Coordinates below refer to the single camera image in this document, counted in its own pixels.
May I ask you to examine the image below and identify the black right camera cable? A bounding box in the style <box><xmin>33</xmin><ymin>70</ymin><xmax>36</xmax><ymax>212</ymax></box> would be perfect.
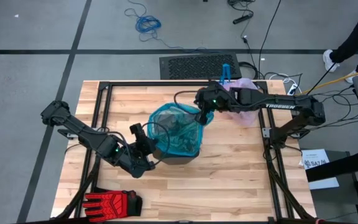
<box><xmin>173</xmin><ymin>90</ymin><xmax>199</xmax><ymax>115</ymax></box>

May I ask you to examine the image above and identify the grey cabinet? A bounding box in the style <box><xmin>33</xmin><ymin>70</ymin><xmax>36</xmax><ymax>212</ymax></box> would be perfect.
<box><xmin>309</xmin><ymin>151</ymin><xmax>358</xmax><ymax>224</ymax></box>

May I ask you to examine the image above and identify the translucent white trash bag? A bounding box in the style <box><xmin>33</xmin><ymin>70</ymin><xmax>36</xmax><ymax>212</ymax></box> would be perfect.
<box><xmin>219</xmin><ymin>63</ymin><xmax>261</xmax><ymax>128</ymax></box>

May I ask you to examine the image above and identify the red black work glove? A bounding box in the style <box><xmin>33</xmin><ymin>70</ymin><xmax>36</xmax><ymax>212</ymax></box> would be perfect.
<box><xmin>81</xmin><ymin>189</ymin><xmax>143</xmax><ymax>223</ymax></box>

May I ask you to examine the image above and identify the yellow floor cable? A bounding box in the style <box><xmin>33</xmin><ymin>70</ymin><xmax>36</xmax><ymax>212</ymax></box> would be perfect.
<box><xmin>301</xmin><ymin>68</ymin><xmax>358</xmax><ymax>95</ymax></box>

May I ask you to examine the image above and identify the teal plastic trash bag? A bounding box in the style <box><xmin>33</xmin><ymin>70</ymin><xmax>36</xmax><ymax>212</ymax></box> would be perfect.
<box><xmin>147</xmin><ymin>102</ymin><xmax>215</xmax><ymax>157</ymax></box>

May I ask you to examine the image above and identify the black cable bundle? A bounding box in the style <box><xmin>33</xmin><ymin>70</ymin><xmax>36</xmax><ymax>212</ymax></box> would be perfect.
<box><xmin>227</xmin><ymin>0</ymin><xmax>257</xmax><ymax>13</ymax></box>

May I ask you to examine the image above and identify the black perforated computer case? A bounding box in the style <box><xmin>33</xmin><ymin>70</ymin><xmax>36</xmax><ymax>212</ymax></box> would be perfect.
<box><xmin>159</xmin><ymin>52</ymin><xmax>242</xmax><ymax>81</ymax></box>

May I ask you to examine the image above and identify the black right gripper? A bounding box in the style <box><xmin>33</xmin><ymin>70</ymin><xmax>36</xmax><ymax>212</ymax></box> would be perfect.
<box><xmin>194</xmin><ymin>80</ymin><xmax>234</xmax><ymax>126</ymax></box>

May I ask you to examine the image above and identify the long thin black cable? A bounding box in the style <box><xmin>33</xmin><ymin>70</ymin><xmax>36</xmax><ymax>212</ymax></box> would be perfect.
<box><xmin>257</xmin><ymin>0</ymin><xmax>282</xmax><ymax>79</ymax></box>

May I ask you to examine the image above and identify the thin black pole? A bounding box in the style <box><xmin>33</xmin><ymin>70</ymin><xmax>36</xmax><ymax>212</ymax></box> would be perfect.
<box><xmin>303</xmin><ymin>60</ymin><xmax>338</xmax><ymax>101</ymax></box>

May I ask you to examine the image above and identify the black slanted bar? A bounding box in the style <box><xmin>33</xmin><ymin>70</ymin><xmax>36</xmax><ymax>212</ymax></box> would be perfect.
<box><xmin>305</xmin><ymin>148</ymin><xmax>358</xmax><ymax>183</ymax></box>

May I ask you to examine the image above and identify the black power strip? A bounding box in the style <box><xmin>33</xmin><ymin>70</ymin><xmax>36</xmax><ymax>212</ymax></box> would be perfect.
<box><xmin>232</xmin><ymin>11</ymin><xmax>254</xmax><ymax>25</ymax></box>

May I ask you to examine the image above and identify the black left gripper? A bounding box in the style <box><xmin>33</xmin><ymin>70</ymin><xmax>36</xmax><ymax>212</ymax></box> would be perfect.
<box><xmin>112</xmin><ymin>138</ymin><xmax>160</xmax><ymax>179</ymax></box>

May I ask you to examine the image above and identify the blue coiled cable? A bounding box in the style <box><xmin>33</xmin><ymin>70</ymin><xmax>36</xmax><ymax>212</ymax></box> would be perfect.
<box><xmin>124</xmin><ymin>0</ymin><xmax>221</xmax><ymax>54</ymax></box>

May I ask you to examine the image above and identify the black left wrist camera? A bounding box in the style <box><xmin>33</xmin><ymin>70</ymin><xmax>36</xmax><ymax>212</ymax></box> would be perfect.
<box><xmin>129</xmin><ymin>123</ymin><xmax>145</xmax><ymax>140</ymax></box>

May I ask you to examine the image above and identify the grey trash bin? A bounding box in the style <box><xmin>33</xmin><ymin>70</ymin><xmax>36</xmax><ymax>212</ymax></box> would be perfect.
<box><xmin>152</xmin><ymin>111</ymin><xmax>201</xmax><ymax>166</ymax></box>

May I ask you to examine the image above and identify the white printed paper sheet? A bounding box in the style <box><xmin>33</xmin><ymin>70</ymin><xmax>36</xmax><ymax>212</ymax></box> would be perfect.
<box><xmin>300</xmin><ymin>148</ymin><xmax>340</xmax><ymax>190</ymax></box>

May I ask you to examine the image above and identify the black left camera cable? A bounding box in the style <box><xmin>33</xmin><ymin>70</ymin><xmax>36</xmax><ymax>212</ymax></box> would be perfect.
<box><xmin>141</xmin><ymin>121</ymin><xmax>171</xmax><ymax>166</ymax></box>

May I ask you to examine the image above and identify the black camera cable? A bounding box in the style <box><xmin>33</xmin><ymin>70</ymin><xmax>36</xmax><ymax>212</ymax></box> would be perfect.
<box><xmin>141</xmin><ymin>121</ymin><xmax>171</xmax><ymax>166</ymax></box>
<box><xmin>173</xmin><ymin>90</ymin><xmax>199</xmax><ymax>115</ymax></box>

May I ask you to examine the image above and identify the black aluminium table frame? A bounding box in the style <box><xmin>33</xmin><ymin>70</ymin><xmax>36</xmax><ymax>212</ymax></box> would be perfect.
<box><xmin>54</xmin><ymin>80</ymin><xmax>317</xmax><ymax>224</ymax></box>

